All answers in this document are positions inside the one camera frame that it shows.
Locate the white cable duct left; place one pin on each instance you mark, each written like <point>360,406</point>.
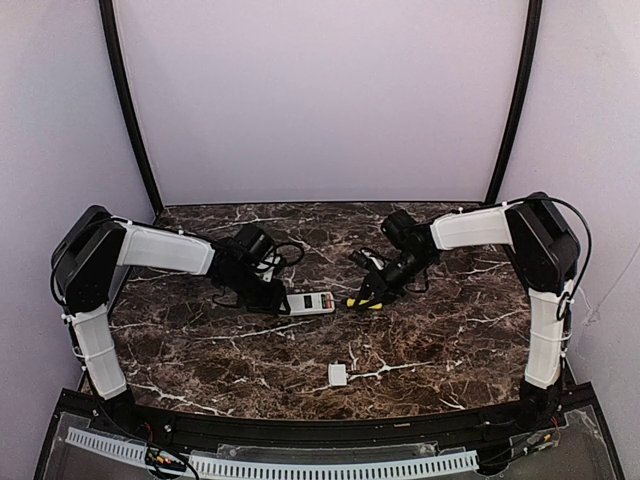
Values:
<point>116,448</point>

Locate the black front mounting rail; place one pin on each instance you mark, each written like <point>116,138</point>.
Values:
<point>477,428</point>

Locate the white remote control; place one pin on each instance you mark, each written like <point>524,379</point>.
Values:
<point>304,304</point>

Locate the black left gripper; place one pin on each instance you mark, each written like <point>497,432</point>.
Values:
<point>270,302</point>

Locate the black corner frame post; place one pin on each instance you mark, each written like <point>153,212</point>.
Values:
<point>127,107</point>
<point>530,36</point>

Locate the black corner frame post left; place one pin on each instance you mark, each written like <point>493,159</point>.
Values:
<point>127,107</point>

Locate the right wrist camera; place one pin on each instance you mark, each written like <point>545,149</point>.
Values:
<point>368,259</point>

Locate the white battery cover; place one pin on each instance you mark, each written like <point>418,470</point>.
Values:
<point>337,375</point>

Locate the black corner frame post right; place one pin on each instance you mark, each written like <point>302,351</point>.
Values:
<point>530,36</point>

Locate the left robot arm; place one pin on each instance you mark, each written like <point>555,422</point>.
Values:
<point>84,263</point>

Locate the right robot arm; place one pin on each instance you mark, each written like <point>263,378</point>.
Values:
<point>543,250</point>

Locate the yellow handled screwdriver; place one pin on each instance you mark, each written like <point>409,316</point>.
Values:
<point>352,303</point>

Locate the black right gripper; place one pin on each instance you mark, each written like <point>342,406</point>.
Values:
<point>378,280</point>

